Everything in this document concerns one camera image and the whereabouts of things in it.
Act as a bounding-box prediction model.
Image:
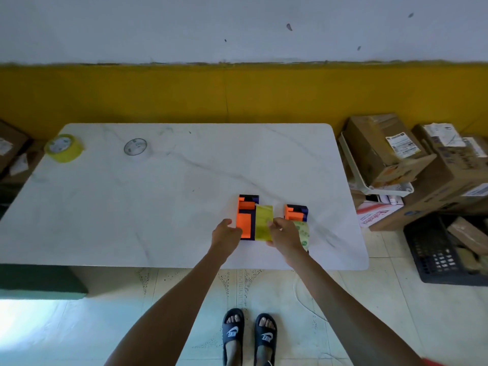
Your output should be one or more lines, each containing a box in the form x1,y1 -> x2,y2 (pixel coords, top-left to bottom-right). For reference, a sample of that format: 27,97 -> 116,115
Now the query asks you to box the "person's right hand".
266,218 -> 306,264

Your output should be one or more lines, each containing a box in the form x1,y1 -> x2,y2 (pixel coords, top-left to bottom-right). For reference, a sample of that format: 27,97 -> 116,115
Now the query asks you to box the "person's left hand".
210,219 -> 243,260

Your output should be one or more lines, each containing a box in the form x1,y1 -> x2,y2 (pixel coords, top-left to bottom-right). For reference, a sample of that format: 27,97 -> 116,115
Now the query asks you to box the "yellow adhesive tape strip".
254,204 -> 310,252

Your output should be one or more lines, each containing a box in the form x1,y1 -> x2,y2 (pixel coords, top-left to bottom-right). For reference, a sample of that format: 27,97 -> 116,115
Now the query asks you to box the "large orange and purple box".
235,194 -> 260,243

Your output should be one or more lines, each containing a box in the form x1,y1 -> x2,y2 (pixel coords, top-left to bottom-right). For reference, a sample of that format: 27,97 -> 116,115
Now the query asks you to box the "person's left forearm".
104,252 -> 231,366

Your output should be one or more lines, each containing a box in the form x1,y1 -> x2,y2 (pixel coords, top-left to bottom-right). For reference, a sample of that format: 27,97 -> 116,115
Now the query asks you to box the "person's right forearm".
287,252 -> 424,366

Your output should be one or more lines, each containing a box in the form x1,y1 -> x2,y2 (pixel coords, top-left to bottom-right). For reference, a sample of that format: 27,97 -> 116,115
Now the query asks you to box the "small orange and purple box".
284,204 -> 309,223

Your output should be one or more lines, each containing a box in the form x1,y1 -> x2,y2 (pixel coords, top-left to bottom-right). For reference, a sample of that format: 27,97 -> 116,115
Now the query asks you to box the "person's left foot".
225,313 -> 243,366

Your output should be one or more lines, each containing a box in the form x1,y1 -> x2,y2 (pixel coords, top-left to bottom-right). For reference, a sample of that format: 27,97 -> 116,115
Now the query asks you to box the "person's foot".
225,313 -> 243,366
258,317 -> 276,366

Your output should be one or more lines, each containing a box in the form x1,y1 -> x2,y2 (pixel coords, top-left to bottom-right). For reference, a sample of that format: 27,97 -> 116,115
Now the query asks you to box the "person's right foot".
258,317 -> 276,366

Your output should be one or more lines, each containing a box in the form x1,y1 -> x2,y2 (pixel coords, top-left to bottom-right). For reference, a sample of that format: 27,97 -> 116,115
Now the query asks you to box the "white plastic tray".
338,131 -> 415,198

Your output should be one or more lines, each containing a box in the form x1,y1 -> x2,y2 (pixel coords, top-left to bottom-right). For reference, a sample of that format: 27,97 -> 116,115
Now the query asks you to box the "white box with red print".
356,194 -> 405,229

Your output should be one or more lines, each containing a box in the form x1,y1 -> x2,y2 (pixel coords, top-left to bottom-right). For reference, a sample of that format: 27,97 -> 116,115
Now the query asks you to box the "black slide sandal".
222,308 -> 245,366
253,313 -> 278,366

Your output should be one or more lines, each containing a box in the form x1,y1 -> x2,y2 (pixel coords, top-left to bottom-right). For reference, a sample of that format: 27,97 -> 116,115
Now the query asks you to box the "flat brown cardboard box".
368,205 -> 424,232

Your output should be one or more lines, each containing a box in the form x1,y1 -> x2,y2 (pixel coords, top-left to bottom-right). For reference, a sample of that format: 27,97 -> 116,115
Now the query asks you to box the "clear tape roll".
124,138 -> 148,158

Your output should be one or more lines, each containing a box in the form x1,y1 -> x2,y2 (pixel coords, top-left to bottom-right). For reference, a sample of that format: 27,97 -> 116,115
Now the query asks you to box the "open cardboard box with label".
344,114 -> 437,188

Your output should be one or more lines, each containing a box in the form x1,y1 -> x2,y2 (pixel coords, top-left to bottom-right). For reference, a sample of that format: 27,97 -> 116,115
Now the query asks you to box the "black plastic crate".
403,215 -> 488,287

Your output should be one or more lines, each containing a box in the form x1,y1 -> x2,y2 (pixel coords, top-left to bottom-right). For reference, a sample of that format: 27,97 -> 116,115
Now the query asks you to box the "large brown cardboard box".
403,123 -> 488,222

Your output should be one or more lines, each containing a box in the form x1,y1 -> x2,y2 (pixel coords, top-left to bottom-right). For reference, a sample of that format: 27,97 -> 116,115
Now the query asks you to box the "yellow tape roll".
44,134 -> 85,163

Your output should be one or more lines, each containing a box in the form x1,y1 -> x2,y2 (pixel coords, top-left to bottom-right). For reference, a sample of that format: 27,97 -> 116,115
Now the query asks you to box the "brown paper package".
446,217 -> 488,256

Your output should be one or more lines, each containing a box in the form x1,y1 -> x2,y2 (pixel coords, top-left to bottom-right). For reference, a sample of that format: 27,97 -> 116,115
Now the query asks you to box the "olive green packet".
457,248 -> 485,274

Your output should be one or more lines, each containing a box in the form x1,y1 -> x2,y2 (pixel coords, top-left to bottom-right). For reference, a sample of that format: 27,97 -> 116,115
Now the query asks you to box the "dark green bench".
0,264 -> 89,301

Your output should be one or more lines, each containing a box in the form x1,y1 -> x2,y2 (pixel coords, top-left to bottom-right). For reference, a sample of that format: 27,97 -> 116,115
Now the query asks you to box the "cardboard box with white paper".
0,140 -> 47,187

